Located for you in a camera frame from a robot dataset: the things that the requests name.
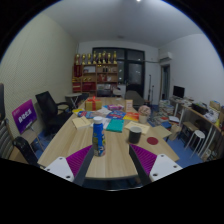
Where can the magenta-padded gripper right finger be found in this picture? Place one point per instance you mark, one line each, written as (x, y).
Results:
(163, 166)

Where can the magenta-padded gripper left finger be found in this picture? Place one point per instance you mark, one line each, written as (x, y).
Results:
(61, 168)

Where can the blue drink bottle white cap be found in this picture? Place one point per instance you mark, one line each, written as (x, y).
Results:
(98, 140)

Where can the brown paper envelope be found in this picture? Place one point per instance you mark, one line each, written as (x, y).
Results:
(162, 131)

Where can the black cup white inside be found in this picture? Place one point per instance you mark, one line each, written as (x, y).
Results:
(135, 136)

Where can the grey striped chair black armrest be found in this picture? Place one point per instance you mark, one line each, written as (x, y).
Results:
(22, 147)

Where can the large manila envelope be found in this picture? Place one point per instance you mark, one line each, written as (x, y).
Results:
(138, 127)

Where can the white round stool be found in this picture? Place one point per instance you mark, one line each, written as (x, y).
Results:
(198, 134)

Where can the small beige envelope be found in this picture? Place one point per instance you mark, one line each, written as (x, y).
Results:
(81, 122)

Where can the pink flowers in white pot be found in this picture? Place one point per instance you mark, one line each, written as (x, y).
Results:
(144, 111)

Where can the stack of books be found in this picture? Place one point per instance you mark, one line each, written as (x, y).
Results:
(165, 108)

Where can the orange book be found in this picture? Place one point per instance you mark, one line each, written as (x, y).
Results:
(131, 117)

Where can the black office chair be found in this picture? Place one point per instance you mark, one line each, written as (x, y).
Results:
(48, 108)

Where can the teal notebook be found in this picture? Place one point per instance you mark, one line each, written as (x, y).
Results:
(115, 125)

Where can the long wooden side desk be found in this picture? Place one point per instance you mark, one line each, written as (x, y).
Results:
(200, 115)

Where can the purple sign board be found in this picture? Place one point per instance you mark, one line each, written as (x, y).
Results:
(24, 116)

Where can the white paper document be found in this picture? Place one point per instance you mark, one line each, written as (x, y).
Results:
(107, 122)

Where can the standing orange white card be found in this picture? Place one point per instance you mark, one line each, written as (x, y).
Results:
(129, 105)

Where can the blue printed booklet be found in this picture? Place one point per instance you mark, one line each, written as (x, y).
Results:
(116, 115)

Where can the small round white table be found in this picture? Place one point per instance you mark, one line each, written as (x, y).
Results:
(73, 96)

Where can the grey upholstered chair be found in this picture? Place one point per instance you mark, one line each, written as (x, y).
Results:
(134, 96)

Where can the pink patterned box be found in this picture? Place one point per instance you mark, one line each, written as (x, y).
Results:
(115, 107)

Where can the black computer monitor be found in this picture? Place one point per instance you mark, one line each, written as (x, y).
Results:
(179, 91)

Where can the black microphone stand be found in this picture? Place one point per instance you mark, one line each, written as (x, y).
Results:
(149, 86)

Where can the wooden shelf unit with trophies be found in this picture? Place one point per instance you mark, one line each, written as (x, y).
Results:
(96, 78)

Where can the dark glass door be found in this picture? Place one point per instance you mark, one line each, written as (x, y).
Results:
(135, 71)

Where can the white wall air conditioner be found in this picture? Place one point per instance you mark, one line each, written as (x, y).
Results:
(165, 56)

